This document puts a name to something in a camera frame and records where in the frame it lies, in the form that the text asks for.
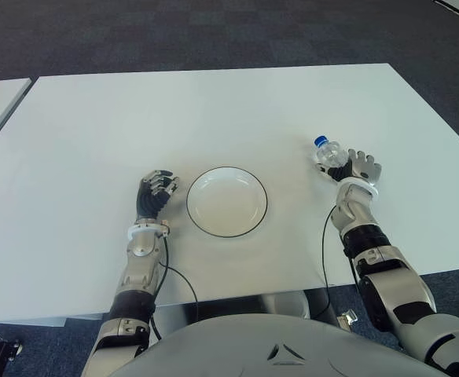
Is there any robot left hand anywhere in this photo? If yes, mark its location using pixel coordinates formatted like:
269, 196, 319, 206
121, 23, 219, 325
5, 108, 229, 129
135, 169, 180, 225

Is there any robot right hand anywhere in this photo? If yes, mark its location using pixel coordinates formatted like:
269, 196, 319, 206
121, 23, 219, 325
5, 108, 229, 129
314, 148, 383, 185

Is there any clear blue-capped water bottle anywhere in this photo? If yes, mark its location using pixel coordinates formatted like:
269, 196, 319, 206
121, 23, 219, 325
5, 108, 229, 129
311, 135, 349, 169

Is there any white black-rimmed plate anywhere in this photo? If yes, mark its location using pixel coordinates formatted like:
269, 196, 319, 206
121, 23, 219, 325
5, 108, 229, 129
185, 167, 269, 237

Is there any glossy white robot leg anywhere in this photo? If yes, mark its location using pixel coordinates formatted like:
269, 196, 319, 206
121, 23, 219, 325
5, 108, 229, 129
263, 290, 313, 319

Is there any grey robot torso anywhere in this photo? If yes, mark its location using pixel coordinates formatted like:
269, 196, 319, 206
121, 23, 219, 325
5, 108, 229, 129
111, 312, 442, 377

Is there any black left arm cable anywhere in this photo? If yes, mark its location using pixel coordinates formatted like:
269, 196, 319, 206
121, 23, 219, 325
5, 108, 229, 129
150, 231, 199, 342

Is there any small metal bracket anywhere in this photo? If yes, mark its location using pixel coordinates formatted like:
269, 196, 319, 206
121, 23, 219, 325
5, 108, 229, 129
338, 309, 358, 327

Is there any black metal wheeled frame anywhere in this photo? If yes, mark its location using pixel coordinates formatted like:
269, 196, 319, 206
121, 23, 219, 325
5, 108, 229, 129
0, 335, 24, 377

